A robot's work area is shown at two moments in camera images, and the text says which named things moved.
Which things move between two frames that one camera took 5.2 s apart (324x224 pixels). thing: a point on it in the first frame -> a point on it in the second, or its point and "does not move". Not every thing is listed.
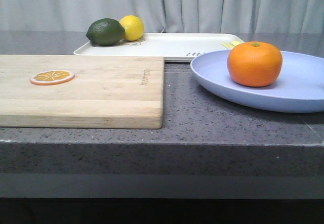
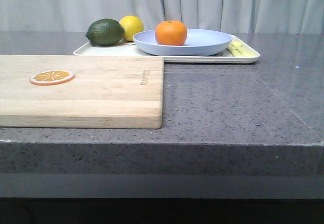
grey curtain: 165,7 does not move
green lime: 105,32 does not move
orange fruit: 254,64 -> 171,33
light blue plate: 299,88 -> 199,42
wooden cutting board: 108,92 does not move
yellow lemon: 133,28 does not move
